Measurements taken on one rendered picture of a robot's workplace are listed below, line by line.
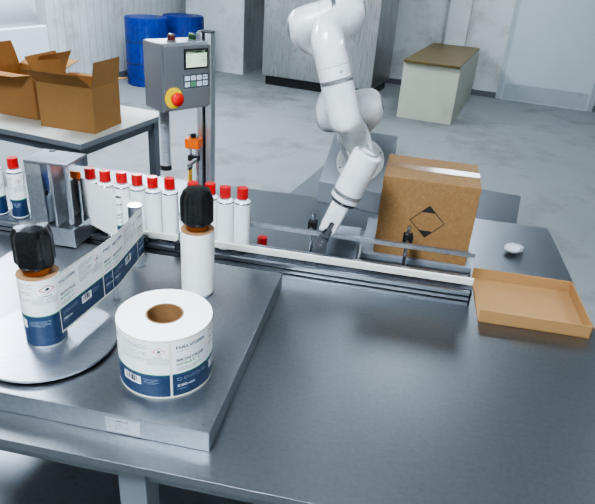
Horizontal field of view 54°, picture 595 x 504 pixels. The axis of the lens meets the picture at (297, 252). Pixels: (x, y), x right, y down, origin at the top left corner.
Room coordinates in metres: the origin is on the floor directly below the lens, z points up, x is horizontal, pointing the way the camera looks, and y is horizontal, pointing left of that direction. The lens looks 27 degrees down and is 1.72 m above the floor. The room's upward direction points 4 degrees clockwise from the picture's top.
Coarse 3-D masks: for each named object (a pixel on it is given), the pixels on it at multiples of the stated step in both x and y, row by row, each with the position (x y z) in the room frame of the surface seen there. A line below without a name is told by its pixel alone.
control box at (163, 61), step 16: (144, 48) 1.73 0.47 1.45; (160, 48) 1.68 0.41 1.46; (176, 48) 1.70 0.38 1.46; (192, 48) 1.74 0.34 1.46; (208, 48) 1.78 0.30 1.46; (144, 64) 1.73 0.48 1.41; (160, 64) 1.68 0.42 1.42; (176, 64) 1.70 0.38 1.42; (208, 64) 1.78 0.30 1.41; (160, 80) 1.68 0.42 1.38; (176, 80) 1.70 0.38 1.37; (160, 96) 1.68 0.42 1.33; (192, 96) 1.74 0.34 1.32; (208, 96) 1.78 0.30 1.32
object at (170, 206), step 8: (168, 176) 1.70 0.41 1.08; (168, 184) 1.67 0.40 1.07; (168, 192) 1.66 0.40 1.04; (176, 192) 1.68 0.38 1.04; (168, 200) 1.66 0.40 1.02; (176, 200) 1.67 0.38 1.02; (168, 208) 1.66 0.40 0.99; (176, 208) 1.67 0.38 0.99; (168, 216) 1.66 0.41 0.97; (176, 216) 1.67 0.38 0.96; (168, 224) 1.66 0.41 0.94; (176, 224) 1.67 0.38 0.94; (168, 232) 1.66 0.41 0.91; (176, 232) 1.67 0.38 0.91; (168, 240) 1.66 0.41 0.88
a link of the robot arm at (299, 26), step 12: (324, 0) 1.78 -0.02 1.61; (300, 12) 1.76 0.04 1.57; (312, 12) 1.75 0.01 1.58; (324, 12) 1.75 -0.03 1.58; (288, 24) 1.77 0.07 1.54; (300, 24) 1.75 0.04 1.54; (312, 24) 1.74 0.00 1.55; (300, 36) 1.75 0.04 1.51; (300, 48) 1.78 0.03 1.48; (324, 108) 1.93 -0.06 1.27; (324, 120) 1.95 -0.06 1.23
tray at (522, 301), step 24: (480, 288) 1.59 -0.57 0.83; (504, 288) 1.60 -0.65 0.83; (528, 288) 1.61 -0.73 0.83; (552, 288) 1.62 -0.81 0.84; (480, 312) 1.40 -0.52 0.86; (504, 312) 1.46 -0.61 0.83; (528, 312) 1.47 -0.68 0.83; (552, 312) 1.48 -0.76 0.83; (576, 312) 1.49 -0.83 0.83; (576, 336) 1.36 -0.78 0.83
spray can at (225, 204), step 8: (224, 192) 1.63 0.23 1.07; (224, 200) 1.63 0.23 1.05; (232, 200) 1.64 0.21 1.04; (224, 208) 1.62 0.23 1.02; (232, 208) 1.64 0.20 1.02; (224, 216) 1.62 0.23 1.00; (232, 216) 1.64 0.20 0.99; (224, 224) 1.62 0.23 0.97; (232, 224) 1.64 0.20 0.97; (224, 232) 1.62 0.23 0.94; (232, 232) 1.64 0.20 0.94; (224, 240) 1.62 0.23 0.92; (232, 240) 1.64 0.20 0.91
